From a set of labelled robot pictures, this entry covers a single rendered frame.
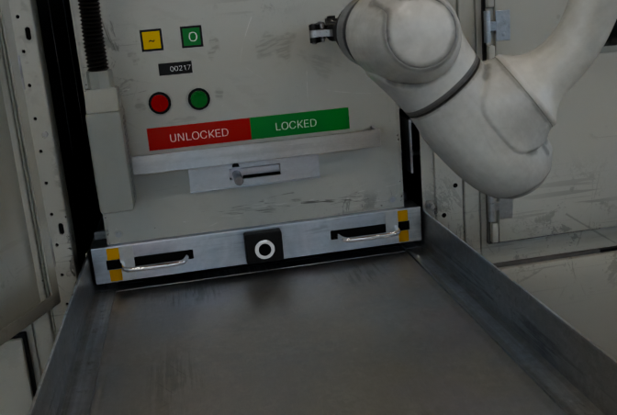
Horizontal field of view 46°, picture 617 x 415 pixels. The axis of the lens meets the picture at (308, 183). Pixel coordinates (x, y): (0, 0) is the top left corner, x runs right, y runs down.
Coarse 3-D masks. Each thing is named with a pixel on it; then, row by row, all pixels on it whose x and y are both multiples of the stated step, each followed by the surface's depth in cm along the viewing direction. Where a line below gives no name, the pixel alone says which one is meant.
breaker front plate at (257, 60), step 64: (128, 0) 108; (192, 0) 110; (256, 0) 111; (320, 0) 113; (128, 64) 110; (192, 64) 112; (256, 64) 113; (320, 64) 115; (128, 128) 112; (384, 128) 119; (192, 192) 115; (256, 192) 118; (320, 192) 120; (384, 192) 122
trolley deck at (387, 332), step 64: (384, 256) 123; (128, 320) 105; (192, 320) 104; (256, 320) 102; (320, 320) 100; (384, 320) 98; (448, 320) 97; (128, 384) 87; (192, 384) 86; (256, 384) 85; (320, 384) 83; (384, 384) 82; (448, 384) 81; (512, 384) 80
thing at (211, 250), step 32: (288, 224) 119; (320, 224) 120; (352, 224) 121; (384, 224) 122; (416, 224) 123; (96, 256) 114; (160, 256) 116; (192, 256) 117; (224, 256) 118; (288, 256) 120
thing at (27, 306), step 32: (0, 0) 103; (0, 32) 107; (0, 96) 107; (0, 128) 107; (0, 160) 107; (32, 160) 110; (0, 192) 107; (0, 224) 107; (0, 256) 107; (0, 288) 106; (32, 288) 114; (0, 320) 106; (32, 320) 109
